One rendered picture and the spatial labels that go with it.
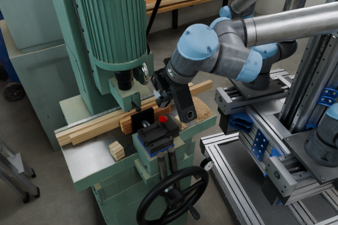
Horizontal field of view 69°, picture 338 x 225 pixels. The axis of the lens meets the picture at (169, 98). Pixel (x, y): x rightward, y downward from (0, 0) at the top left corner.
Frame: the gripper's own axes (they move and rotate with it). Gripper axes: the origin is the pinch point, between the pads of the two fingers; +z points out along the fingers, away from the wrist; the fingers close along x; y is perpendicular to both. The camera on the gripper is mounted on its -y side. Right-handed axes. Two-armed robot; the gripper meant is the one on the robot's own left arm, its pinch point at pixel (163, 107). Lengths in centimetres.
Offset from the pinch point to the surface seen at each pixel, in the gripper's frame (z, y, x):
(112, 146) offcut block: 14.2, -2.7, 17.8
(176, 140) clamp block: 7.6, -11.0, -1.5
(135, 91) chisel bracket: 7.8, 11.1, 3.9
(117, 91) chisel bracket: 9.8, 14.1, 9.2
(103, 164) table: 17.1, -6.7, 22.5
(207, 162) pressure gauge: 31.5, -23.9, -19.6
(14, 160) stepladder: 113, 32, 65
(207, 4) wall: 201, 177, -231
